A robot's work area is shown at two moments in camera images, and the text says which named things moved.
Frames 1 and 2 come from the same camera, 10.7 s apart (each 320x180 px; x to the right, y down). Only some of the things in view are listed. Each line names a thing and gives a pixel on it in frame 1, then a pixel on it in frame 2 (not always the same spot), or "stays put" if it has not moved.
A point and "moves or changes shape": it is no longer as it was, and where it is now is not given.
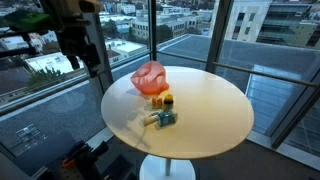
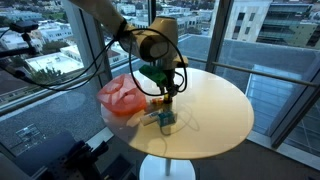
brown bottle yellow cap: [168, 102] stays put
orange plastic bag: [150, 78] moves or changes shape
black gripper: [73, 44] -> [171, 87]
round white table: [202, 111] stays put
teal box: [167, 118] stays put
